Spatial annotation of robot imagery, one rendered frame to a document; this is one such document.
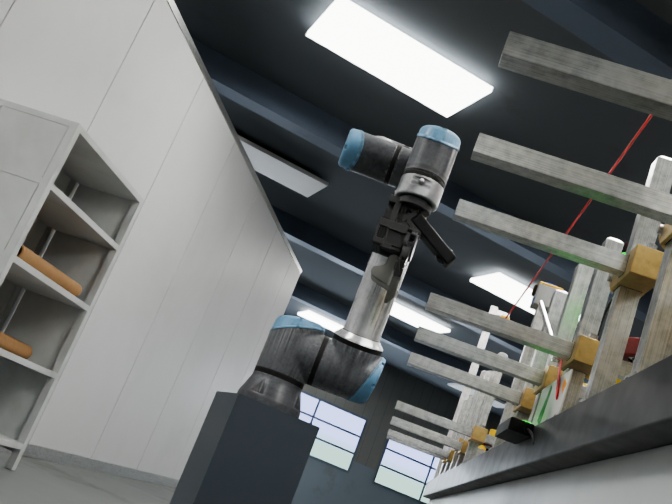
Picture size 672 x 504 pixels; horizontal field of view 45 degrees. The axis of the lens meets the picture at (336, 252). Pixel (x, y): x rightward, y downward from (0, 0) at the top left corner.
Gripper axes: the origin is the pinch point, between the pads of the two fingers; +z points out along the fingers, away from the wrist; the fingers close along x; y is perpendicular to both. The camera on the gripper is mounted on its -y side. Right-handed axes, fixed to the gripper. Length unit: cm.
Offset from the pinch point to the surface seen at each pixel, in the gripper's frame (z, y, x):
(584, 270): -28, -38, -27
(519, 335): -1.1, -25.3, 1.5
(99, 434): 57, 193, -455
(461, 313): -1.4, -13.7, 1.5
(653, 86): -12, -23, 76
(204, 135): -171, 197, -401
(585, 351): -1.6, -37.0, 5.0
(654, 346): 6, -37, 48
